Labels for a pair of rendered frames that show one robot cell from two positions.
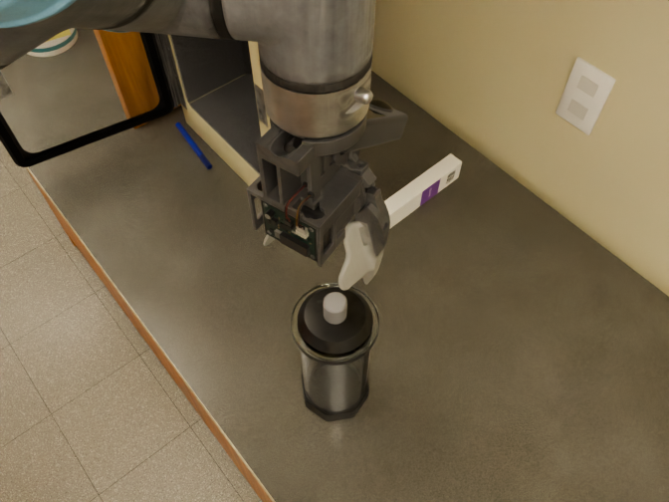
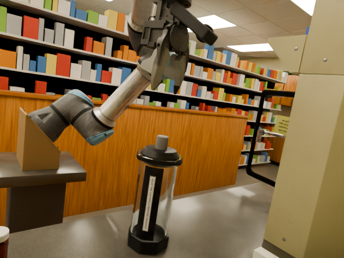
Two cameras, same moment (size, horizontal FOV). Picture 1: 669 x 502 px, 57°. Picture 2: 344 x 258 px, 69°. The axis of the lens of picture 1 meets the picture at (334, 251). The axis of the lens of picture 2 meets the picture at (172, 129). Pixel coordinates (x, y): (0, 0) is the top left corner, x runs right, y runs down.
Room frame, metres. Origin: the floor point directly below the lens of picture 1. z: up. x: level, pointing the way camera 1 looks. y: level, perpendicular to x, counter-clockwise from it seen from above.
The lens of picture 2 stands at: (0.37, -0.57, 1.31)
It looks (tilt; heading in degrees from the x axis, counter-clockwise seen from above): 8 degrees down; 90
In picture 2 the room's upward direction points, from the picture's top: 9 degrees clockwise
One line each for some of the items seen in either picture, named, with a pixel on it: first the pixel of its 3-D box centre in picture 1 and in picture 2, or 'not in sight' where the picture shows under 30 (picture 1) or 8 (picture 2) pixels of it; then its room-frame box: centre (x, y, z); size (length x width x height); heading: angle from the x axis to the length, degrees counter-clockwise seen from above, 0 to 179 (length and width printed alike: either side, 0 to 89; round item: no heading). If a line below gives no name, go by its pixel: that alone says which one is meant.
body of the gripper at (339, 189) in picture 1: (314, 171); (168, 24); (0.33, 0.02, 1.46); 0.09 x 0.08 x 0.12; 146
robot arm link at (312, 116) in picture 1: (321, 87); not in sight; (0.33, 0.01, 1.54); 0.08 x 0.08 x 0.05
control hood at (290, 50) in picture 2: not in sight; (306, 65); (0.76, 0.24, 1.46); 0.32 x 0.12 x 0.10; 40
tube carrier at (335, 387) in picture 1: (334, 357); (153, 196); (0.35, 0.00, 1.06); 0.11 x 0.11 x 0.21
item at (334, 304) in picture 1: (334, 315); (160, 149); (0.35, 0.00, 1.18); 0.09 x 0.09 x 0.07
